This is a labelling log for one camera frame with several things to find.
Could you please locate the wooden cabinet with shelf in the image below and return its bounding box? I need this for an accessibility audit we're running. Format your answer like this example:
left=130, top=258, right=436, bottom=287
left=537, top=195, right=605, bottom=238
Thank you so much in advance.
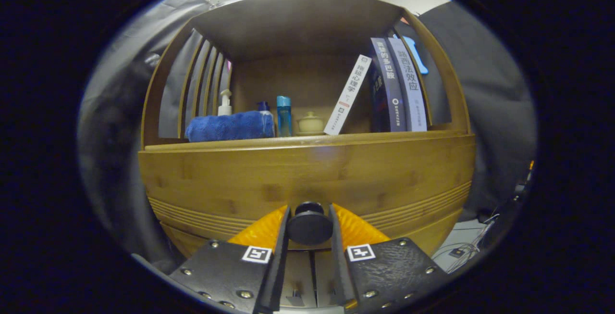
left=138, top=0, right=476, bottom=310

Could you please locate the white pump bottle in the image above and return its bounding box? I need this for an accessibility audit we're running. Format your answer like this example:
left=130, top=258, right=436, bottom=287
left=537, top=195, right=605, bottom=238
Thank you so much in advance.
left=218, top=89, right=233, bottom=116

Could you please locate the beige lidded ceramic cup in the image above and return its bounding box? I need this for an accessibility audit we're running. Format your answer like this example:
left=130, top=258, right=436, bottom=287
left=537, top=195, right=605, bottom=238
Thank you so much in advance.
left=295, top=111, right=326, bottom=136

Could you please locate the white book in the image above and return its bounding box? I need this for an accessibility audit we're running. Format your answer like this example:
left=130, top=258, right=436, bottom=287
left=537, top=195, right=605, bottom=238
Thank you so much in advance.
left=323, top=54, right=373, bottom=136

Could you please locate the lavender book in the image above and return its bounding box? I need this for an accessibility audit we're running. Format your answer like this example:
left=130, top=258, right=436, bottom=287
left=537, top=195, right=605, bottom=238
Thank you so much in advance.
left=387, top=38, right=428, bottom=132

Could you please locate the clear blue bottle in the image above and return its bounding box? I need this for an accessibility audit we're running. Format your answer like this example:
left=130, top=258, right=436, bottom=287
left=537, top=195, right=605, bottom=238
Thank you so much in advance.
left=276, top=95, right=292, bottom=138

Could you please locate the wooden drawer with black knob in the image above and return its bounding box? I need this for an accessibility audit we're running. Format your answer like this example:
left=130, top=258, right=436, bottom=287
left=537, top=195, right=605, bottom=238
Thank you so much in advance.
left=138, top=136, right=476, bottom=252

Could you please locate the dark blue book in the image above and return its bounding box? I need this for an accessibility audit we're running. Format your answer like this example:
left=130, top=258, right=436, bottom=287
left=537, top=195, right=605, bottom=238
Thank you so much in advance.
left=368, top=38, right=407, bottom=133

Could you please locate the black backdrop cloth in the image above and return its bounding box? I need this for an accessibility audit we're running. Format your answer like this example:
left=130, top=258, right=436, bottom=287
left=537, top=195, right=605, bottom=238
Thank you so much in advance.
left=77, top=0, right=538, bottom=266

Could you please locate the blue rolled towel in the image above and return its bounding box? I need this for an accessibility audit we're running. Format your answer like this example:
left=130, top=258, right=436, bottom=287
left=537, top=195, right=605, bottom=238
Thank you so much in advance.
left=185, top=111, right=275, bottom=143

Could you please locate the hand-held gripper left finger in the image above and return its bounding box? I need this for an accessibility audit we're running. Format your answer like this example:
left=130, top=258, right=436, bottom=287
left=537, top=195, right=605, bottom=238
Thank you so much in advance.
left=168, top=204, right=292, bottom=314

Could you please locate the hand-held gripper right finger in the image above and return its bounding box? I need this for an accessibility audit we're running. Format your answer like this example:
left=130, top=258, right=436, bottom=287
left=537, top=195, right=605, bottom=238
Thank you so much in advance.
left=329, top=202, right=450, bottom=314

